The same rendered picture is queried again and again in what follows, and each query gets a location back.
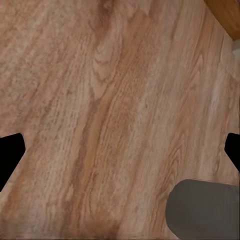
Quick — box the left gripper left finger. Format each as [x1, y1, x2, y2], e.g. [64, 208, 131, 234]
[0, 133, 26, 192]

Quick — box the trash can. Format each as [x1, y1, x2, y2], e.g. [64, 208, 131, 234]
[165, 179, 240, 240]

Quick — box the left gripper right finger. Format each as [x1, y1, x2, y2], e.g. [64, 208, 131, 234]
[224, 133, 240, 172]

